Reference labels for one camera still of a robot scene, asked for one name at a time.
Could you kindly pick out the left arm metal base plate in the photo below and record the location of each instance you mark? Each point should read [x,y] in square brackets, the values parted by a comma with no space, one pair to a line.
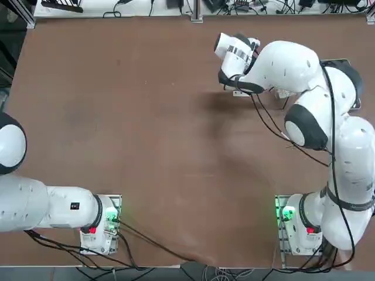
[115,202]

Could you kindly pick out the aluminium frame profile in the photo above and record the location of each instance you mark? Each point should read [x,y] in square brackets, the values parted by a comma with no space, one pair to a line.
[371,16]
[27,14]

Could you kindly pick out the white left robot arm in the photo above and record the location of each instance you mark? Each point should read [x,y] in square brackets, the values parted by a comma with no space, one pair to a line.
[44,205]

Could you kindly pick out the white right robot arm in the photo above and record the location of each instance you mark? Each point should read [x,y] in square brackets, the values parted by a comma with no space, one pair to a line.
[287,67]

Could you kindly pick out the finned black power supply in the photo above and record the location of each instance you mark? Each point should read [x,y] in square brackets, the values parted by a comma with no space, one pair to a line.
[214,5]
[175,3]

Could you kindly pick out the steel tray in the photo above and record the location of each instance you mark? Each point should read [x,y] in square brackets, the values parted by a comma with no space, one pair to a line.
[356,106]

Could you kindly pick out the black ridged device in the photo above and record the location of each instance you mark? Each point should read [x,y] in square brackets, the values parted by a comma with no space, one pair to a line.
[61,6]

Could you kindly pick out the white test tube rack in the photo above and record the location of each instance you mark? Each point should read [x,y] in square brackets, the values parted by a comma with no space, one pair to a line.
[240,93]

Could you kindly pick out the aluminium camera post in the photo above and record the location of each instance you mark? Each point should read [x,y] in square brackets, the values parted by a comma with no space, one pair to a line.
[196,11]

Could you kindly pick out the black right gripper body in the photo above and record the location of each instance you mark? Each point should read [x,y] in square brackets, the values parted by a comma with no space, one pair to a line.
[246,41]

